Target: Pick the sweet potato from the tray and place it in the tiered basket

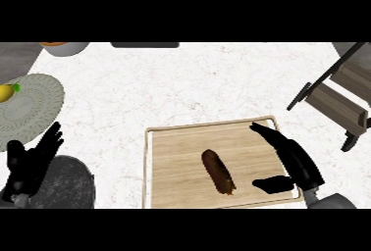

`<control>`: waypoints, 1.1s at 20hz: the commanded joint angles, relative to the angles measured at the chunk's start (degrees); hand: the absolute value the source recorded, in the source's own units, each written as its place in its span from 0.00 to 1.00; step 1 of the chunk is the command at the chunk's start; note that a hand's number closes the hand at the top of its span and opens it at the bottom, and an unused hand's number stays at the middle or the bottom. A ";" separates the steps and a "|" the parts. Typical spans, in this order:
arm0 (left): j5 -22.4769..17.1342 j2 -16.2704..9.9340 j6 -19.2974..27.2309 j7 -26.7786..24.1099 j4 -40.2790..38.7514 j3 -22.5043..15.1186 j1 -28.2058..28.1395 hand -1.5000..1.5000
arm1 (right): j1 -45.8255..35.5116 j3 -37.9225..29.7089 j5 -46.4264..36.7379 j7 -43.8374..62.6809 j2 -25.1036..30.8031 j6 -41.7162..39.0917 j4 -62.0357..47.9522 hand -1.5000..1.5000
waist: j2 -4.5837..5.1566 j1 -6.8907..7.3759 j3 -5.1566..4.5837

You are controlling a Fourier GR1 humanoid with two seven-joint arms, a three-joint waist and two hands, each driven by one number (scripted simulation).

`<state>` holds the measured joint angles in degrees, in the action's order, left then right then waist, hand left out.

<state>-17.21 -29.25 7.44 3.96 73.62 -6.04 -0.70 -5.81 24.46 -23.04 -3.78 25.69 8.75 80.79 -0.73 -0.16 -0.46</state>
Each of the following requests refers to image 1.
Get brown sweet potato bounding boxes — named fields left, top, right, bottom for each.
left=200, top=148, right=238, bottom=196

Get pale wooden tray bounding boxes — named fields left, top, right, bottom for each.
left=142, top=115, right=306, bottom=210

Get dark grey counter block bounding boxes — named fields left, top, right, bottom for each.
left=0, top=41, right=46, bottom=84

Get black tiered basket wooden shelves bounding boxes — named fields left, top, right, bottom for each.
left=285, top=41, right=371, bottom=153

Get dark grey flat appliance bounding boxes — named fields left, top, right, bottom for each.
left=111, top=41, right=182, bottom=49

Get round grey woven placemat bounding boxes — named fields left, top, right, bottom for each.
left=0, top=73, right=67, bottom=153

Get grey bowl with orange contents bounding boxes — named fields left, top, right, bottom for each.
left=39, top=41, right=92, bottom=58

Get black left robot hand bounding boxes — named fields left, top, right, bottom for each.
left=0, top=121, right=65, bottom=204

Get yellow lemon with green leaf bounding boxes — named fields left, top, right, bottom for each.
left=0, top=82, right=24, bottom=104

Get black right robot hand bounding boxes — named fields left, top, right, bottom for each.
left=248, top=122, right=327, bottom=195

